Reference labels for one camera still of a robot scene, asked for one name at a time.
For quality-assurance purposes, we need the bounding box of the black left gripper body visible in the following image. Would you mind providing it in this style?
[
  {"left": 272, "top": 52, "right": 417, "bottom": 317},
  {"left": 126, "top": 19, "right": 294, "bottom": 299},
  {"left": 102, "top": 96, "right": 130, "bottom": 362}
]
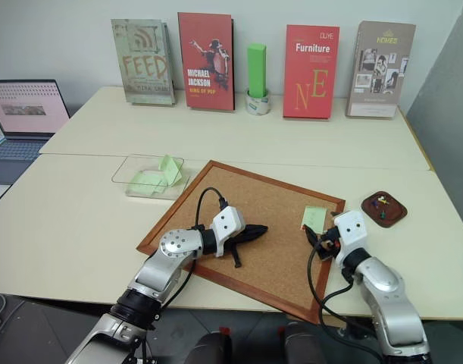
[{"left": 223, "top": 226, "right": 257, "bottom": 256}]

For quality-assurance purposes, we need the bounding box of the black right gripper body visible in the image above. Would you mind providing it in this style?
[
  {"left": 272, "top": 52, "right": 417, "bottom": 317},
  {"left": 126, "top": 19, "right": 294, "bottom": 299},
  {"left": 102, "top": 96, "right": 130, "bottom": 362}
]
[{"left": 316, "top": 226, "right": 340, "bottom": 262}]

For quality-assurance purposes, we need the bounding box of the brown leather tray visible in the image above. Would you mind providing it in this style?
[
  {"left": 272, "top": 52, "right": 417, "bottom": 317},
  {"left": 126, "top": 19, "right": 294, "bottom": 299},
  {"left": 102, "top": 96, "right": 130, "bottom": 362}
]
[{"left": 361, "top": 192, "right": 408, "bottom": 228}]

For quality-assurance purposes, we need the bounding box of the folded green sticky note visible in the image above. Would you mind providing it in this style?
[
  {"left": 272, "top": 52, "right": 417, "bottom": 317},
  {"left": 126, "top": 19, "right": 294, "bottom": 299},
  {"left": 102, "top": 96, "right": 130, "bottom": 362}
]
[{"left": 157, "top": 154, "right": 181, "bottom": 187}]

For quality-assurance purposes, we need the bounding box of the flat green sticky note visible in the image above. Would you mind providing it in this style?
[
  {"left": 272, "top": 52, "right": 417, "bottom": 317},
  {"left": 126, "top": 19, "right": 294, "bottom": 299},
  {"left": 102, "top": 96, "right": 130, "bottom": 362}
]
[{"left": 127, "top": 172, "right": 167, "bottom": 195}]

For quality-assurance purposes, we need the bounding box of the clear plastic box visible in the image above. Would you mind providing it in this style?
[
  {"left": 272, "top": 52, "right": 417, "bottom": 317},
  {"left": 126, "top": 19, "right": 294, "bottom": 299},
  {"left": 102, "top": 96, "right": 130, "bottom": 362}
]
[{"left": 111, "top": 153, "right": 192, "bottom": 200}]

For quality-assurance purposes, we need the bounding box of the wood-framed cork board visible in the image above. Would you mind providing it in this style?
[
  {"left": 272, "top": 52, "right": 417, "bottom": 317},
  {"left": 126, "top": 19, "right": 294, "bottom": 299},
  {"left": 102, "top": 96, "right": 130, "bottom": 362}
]
[{"left": 135, "top": 159, "right": 346, "bottom": 325}]

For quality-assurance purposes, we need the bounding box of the dark rounded shape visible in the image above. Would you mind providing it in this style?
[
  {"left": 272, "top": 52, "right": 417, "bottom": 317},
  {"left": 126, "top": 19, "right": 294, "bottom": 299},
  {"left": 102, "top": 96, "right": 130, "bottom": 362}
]
[
  {"left": 283, "top": 321, "right": 327, "bottom": 364},
  {"left": 195, "top": 331, "right": 234, "bottom": 364}
]

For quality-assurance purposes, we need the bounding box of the clear tape roll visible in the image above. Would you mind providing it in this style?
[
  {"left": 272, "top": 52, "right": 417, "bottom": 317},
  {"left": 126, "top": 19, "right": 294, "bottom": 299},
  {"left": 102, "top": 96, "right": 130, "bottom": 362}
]
[{"left": 245, "top": 87, "right": 273, "bottom": 115}]

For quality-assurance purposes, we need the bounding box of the green rectangular block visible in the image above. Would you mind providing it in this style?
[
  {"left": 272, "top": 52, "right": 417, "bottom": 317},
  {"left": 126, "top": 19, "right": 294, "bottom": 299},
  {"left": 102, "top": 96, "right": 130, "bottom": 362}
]
[{"left": 247, "top": 42, "right": 268, "bottom": 98}]

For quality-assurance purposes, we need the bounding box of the red Furniture book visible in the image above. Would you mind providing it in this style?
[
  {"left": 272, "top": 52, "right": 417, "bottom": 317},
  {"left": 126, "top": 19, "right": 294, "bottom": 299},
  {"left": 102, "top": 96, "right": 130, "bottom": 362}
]
[{"left": 283, "top": 24, "right": 341, "bottom": 121}]

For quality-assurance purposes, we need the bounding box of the beige Homes book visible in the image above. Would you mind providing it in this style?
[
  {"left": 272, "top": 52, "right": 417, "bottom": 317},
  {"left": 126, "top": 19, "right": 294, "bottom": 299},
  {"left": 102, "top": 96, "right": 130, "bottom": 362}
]
[{"left": 344, "top": 20, "right": 417, "bottom": 119}]

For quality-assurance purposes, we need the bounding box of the red Michael Jackson book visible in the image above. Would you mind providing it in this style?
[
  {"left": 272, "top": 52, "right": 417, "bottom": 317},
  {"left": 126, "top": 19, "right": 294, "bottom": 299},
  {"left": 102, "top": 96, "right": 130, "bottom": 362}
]
[{"left": 177, "top": 12, "right": 235, "bottom": 111}]

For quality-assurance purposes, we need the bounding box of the grey FEED book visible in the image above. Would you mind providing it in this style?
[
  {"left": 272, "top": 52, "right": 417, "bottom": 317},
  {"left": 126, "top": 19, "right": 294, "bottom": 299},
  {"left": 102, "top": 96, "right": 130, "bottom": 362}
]
[{"left": 110, "top": 18, "right": 176, "bottom": 106}]

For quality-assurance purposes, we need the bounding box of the open laptop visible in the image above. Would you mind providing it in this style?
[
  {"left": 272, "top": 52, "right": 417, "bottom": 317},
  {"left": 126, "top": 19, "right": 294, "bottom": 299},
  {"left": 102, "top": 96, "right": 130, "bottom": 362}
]
[{"left": 0, "top": 78, "right": 71, "bottom": 210}]

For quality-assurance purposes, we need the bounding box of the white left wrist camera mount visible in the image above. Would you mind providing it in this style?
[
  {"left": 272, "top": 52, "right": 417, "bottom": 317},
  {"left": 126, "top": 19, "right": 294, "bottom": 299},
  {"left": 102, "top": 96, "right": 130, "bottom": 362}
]
[{"left": 210, "top": 206, "right": 247, "bottom": 259}]

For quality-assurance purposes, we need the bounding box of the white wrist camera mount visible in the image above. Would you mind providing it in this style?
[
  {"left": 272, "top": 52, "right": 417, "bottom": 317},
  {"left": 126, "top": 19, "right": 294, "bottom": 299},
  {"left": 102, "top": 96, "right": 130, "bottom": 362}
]
[
  {"left": 331, "top": 210, "right": 368, "bottom": 270},
  {"left": 210, "top": 206, "right": 247, "bottom": 259}
]

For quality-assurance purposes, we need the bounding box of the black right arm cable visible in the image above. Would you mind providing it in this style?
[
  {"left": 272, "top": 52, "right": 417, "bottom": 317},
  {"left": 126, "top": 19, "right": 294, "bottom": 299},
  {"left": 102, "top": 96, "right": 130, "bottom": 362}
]
[{"left": 308, "top": 231, "right": 383, "bottom": 361}]

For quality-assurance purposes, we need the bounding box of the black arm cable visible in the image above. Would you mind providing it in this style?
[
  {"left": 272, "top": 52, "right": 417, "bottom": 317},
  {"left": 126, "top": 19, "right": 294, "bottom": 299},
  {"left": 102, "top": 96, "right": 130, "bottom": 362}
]
[
  {"left": 308, "top": 231, "right": 383, "bottom": 361},
  {"left": 151, "top": 187, "right": 227, "bottom": 323}
]

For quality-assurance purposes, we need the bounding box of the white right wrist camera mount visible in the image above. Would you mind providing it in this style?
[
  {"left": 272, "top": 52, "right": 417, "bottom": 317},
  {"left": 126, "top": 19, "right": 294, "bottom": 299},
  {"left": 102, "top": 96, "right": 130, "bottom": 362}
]
[{"left": 331, "top": 210, "right": 368, "bottom": 270}]

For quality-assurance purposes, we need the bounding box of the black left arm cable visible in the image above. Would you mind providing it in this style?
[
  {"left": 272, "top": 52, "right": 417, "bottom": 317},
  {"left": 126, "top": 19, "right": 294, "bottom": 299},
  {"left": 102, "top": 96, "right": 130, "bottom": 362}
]
[{"left": 151, "top": 187, "right": 227, "bottom": 323}]

